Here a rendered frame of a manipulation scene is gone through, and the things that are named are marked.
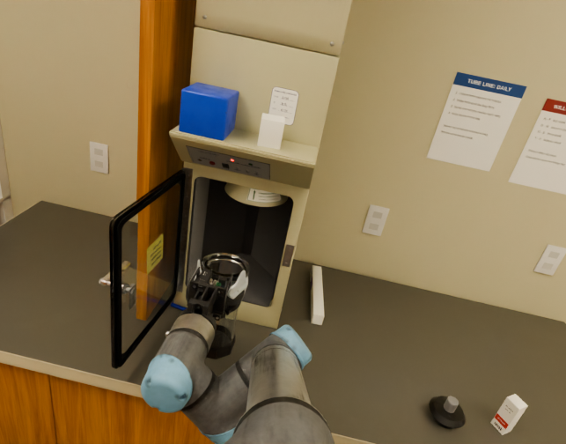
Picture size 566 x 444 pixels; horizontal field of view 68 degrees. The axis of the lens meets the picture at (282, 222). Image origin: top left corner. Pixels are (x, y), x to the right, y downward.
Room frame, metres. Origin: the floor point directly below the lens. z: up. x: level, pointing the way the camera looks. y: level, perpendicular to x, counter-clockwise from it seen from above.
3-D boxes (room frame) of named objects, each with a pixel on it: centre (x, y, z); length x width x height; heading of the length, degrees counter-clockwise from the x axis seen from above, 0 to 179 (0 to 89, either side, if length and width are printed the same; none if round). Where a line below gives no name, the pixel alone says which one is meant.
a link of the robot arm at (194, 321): (0.54, 0.12, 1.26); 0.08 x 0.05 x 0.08; 87
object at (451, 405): (0.76, -0.51, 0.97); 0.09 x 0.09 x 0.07
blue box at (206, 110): (0.91, 0.21, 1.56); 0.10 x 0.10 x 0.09; 87
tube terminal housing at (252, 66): (1.09, 0.11, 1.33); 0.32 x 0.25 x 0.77; 87
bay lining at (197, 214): (1.09, 0.11, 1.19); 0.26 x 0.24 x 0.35; 87
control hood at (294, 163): (0.91, 0.11, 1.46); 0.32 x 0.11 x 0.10; 87
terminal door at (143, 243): (0.80, 0.29, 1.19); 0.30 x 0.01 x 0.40; 172
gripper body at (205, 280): (0.62, 0.11, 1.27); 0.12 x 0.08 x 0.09; 177
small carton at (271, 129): (0.90, 0.07, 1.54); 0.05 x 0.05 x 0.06; 6
